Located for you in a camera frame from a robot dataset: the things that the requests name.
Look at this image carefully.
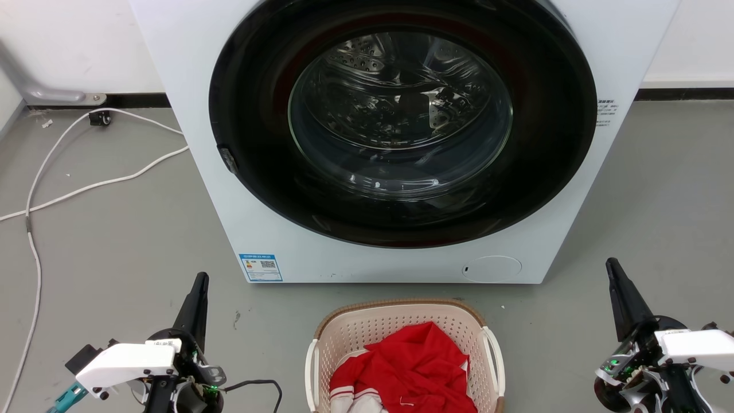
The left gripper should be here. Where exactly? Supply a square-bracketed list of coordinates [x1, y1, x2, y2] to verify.
[143, 273, 228, 413]

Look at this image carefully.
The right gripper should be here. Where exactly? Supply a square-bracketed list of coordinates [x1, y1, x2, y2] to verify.
[593, 258, 712, 413]

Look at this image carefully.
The beige plastic laundry basket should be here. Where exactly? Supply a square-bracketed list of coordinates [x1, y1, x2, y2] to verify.
[304, 298, 506, 413]

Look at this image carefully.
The blue energy label sticker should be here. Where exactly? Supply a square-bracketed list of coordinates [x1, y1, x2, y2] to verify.
[239, 253, 284, 283]

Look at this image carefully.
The round white filter cover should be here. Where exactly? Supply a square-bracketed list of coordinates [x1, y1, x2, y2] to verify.
[462, 255, 523, 283]

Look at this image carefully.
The teal connector piece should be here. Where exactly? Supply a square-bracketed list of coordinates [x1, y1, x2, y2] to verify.
[47, 383, 88, 413]

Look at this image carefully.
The round black washer door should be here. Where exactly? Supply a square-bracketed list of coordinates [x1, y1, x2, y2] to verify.
[208, 0, 598, 249]

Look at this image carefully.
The small text sticker on washer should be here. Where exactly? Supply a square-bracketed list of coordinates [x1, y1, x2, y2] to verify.
[596, 99, 620, 127]

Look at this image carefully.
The red and white garment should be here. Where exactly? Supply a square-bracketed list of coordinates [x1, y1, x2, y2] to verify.
[329, 321, 479, 413]

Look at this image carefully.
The white front-load washing machine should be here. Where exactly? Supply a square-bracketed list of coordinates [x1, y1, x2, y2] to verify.
[128, 0, 682, 285]

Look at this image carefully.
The thin black left gripper cable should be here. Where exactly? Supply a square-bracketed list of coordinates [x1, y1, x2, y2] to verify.
[221, 379, 283, 413]

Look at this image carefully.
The long white power cable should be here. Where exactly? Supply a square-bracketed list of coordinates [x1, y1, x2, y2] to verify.
[0, 145, 190, 223]

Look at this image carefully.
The white cable with grey sleeve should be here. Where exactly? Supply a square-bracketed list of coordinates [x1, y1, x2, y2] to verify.
[0, 107, 185, 413]

